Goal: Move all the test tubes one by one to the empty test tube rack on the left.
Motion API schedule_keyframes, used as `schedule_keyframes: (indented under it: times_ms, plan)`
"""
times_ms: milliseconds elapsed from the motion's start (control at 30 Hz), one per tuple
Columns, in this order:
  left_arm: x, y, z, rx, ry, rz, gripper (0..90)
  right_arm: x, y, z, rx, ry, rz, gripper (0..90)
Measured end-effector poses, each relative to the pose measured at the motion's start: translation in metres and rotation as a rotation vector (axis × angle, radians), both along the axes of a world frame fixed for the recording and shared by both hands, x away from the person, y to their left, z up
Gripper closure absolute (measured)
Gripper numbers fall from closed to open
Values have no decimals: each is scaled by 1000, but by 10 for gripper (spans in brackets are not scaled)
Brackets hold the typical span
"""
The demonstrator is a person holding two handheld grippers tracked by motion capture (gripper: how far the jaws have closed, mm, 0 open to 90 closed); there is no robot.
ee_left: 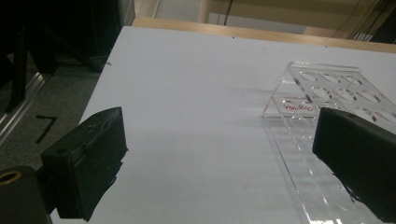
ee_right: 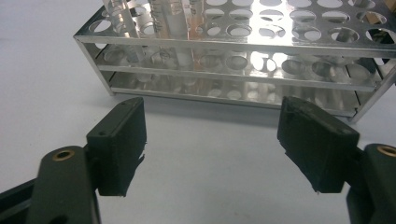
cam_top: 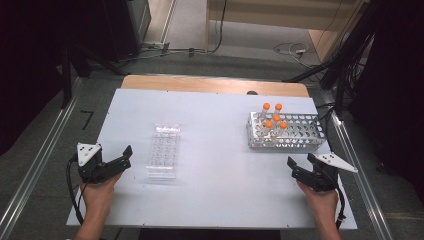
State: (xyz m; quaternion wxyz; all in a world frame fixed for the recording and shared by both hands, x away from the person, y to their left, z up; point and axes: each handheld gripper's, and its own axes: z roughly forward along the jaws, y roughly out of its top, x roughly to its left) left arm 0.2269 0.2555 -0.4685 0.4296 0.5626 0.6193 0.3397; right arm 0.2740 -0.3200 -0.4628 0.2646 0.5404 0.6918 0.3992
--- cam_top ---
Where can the light wooden desk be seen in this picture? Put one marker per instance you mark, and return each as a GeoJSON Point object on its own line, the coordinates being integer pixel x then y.
{"type": "Point", "coordinates": [266, 13]}

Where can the dark round table grommet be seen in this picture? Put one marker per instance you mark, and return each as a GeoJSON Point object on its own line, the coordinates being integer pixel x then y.
{"type": "Point", "coordinates": [252, 92]}

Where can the perforated metal tube rack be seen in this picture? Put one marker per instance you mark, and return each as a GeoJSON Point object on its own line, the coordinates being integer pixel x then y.
{"type": "Point", "coordinates": [301, 133]}

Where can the black metal stand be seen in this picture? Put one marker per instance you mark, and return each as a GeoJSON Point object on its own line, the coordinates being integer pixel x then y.
{"type": "Point", "coordinates": [66, 83]}

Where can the person's left hand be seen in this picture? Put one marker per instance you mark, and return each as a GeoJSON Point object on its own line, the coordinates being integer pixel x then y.
{"type": "Point", "coordinates": [98, 196]}

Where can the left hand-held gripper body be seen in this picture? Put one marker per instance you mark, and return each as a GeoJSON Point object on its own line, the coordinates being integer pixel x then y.
{"type": "Point", "coordinates": [87, 153]}

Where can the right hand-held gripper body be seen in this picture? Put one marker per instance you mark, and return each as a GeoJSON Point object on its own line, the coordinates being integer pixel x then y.
{"type": "Point", "coordinates": [328, 173]}

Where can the aluminium floor rail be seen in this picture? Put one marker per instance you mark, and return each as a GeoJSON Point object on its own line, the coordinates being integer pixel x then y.
{"type": "Point", "coordinates": [41, 156]}
{"type": "Point", "coordinates": [363, 185]}

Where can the black curtain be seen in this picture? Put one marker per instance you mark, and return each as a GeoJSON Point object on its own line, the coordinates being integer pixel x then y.
{"type": "Point", "coordinates": [400, 83]}
{"type": "Point", "coordinates": [26, 50]}

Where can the wooden table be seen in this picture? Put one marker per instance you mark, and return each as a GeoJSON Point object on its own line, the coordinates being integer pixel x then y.
{"type": "Point", "coordinates": [200, 85]}

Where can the dark cabinet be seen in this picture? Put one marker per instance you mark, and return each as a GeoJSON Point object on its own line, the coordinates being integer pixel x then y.
{"type": "Point", "coordinates": [116, 26]}

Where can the person's right hand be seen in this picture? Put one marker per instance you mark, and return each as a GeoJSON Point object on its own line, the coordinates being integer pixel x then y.
{"type": "Point", "coordinates": [321, 203]}

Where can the clear plastic tube rack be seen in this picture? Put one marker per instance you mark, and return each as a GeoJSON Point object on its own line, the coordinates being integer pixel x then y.
{"type": "Point", "coordinates": [163, 153]}

